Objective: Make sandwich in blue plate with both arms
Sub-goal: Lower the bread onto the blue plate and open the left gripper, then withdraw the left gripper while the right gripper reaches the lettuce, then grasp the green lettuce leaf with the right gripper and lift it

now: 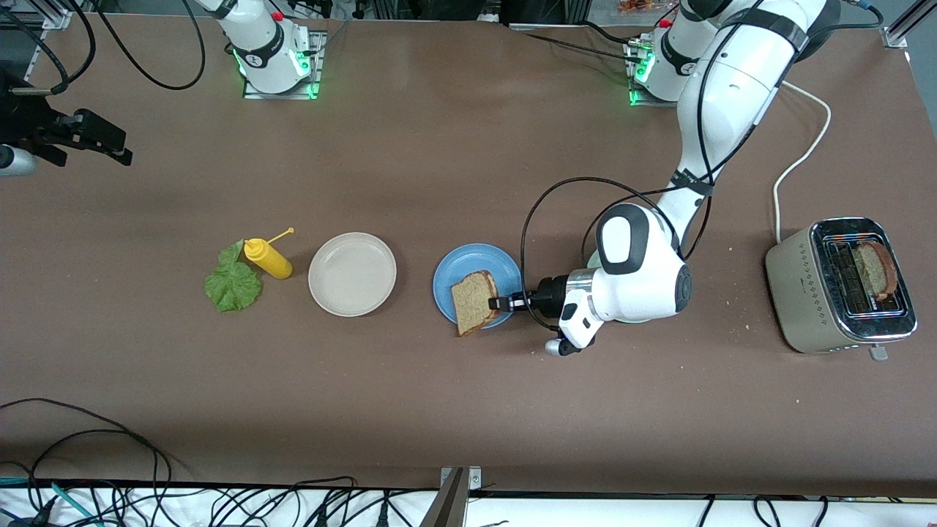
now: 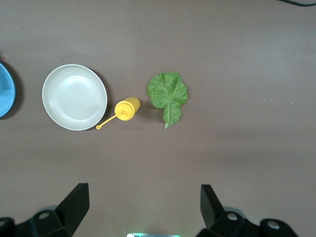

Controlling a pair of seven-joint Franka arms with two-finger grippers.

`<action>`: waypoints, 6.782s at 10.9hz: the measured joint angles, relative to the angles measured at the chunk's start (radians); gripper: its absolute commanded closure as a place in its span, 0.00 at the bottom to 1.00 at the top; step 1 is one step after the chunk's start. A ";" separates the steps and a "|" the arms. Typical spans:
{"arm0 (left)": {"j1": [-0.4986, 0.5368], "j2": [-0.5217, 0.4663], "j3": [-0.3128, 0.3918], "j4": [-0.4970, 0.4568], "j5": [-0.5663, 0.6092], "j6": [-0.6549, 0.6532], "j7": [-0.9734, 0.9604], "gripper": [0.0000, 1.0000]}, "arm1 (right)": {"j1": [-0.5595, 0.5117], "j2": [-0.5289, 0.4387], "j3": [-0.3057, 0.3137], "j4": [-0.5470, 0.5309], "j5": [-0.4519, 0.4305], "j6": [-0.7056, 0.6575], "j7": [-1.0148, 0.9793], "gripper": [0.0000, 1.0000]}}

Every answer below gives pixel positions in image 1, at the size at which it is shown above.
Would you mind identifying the brown bread slice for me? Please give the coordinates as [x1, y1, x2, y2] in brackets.
[450, 270, 503, 338]
[854, 242, 899, 302]

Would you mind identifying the green lettuce leaf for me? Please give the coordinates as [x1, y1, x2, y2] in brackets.
[204, 239, 263, 313]

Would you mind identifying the yellow squeeze bottle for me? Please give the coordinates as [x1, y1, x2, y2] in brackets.
[243, 228, 295, 280]

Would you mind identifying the pale green round plate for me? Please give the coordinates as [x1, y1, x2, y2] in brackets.
[585, 245, 657, 324]

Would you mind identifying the blue round plate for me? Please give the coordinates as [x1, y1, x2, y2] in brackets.
[433, 243, 523, 330]

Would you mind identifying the beige round plate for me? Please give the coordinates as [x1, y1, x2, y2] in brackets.
[307, 232, 397, 318]

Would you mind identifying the white bench panel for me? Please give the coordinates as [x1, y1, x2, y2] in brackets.
[0, 485, 937, 527]

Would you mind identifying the beige chrome toaster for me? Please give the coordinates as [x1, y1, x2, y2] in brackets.
[765, 217, 918, 362]

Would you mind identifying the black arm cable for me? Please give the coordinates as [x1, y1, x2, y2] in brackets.
[582, 7, 769, 261]
[521, 178, 685, 332]
[92, 0, 207, 91]
[0, 0, 98, 97]

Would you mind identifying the aluminium frame rail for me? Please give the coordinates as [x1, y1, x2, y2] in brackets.
[882, 0, 937, 49]
[0, 0, 74, 31]

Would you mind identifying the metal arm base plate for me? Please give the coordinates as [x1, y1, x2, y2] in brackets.
[242, 29, 324, 100]
[624, 40, 683, 108]

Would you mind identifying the aluminium frame post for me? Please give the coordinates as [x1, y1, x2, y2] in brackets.
[421, 466, 482, 527]

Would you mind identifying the black base cable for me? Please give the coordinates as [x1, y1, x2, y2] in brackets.
[582, 20, 639, 46]
[523, 33, 645, 63]

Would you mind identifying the long looping black cable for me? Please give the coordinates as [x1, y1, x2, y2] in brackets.
[0, 398, 173, 507]

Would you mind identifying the white toaster power cable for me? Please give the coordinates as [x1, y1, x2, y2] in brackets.
[774, 81, 833, 246]

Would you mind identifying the teal cable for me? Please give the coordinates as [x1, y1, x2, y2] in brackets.
[0, 477, 100, 526]

